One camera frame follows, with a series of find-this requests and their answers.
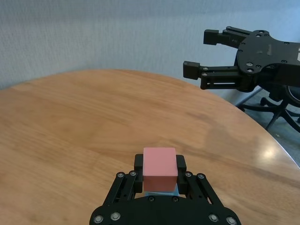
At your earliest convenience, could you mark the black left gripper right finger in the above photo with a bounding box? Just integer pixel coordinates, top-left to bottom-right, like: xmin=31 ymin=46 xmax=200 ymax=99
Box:
xmin=175 ymin=154 xmax=221 ymax=205

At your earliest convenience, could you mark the blue cube block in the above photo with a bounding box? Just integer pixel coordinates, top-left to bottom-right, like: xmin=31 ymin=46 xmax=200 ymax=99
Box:
xmin=143 ymin=184 xmax=181 ymax=198

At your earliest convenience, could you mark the pink cube block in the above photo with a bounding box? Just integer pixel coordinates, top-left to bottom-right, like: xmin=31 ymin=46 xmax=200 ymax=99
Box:
xmin=142 ymin=147 xmax=178 ymax=193

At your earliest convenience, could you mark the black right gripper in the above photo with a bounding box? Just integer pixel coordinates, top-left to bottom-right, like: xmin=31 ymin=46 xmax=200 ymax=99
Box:
xmin=182 ymin=26 xmax=300 ymax=93

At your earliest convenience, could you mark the black office chair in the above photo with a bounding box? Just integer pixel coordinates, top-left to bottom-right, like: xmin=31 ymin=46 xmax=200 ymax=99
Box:
xmin=236 ymin=84 xmax=300 ymax=132

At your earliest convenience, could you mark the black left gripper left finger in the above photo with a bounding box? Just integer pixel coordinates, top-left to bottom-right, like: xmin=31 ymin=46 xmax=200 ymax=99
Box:
xmin=103 ymin=154 xmax=144 ymax=207

